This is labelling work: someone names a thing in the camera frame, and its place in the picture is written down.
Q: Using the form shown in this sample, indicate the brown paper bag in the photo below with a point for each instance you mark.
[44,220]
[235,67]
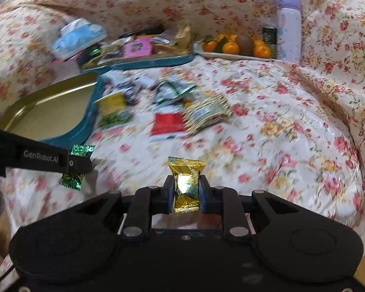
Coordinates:
[183,35]

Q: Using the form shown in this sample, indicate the red white snack packet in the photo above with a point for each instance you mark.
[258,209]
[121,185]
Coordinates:
[168,124]

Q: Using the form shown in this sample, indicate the gold patterned snack packet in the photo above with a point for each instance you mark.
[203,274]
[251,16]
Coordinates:
[208,112]

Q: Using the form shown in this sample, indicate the teal tin tray gold inside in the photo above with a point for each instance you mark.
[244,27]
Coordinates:
[48,115]

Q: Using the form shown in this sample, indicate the teal tin lid with snacks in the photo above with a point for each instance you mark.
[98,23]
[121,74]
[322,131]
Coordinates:
[146,64]

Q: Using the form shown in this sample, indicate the floral bedspread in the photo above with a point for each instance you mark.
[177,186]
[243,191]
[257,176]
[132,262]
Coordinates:
[276,121]

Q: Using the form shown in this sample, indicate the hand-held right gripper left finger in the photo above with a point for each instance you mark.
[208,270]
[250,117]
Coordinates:
[170,196]

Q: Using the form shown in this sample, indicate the purple white thermos bottle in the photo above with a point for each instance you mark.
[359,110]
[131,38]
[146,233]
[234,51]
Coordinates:
[289,27]

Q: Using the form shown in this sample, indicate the blue soft tissue pack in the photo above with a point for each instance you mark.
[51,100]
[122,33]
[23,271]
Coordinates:
[76,38]

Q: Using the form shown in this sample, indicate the brown kiwi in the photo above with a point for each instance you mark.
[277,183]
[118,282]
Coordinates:
[245,43]

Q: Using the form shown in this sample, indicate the plate of oranges and kiwi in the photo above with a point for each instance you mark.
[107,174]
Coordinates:
[230,48]

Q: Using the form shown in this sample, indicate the yellow green snack packet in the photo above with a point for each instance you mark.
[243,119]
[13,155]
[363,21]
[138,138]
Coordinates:
[113,108]

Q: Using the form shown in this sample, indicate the green white snack packet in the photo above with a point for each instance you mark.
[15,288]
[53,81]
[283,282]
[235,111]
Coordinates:
[170,90]

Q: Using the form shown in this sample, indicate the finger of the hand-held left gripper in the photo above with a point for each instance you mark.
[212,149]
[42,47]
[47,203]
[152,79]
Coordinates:
[79,165]

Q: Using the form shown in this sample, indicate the gold foil candy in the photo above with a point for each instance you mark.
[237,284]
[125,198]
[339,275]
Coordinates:
[186,170]

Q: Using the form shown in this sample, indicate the pink tissue box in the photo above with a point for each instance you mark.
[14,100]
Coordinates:
[67,62]

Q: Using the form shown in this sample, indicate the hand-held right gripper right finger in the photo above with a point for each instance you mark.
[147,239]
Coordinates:
[203,196]

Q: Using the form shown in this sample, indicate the black remote control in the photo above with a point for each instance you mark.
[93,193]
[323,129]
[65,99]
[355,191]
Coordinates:
[140,32]

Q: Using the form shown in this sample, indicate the small white snack packet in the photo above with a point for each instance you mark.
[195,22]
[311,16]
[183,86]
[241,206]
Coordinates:
[114,76]

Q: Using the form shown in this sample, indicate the pink snack packet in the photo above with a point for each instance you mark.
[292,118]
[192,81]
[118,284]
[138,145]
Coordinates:
[137,47]

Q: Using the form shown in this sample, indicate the green foil candy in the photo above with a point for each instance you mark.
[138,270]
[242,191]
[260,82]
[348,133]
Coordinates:
[73,182]

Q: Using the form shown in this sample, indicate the dark green drink can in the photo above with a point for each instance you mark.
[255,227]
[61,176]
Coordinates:
[269,38]

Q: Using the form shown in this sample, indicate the blue white snack packet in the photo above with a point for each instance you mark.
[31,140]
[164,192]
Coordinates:
[130,88]

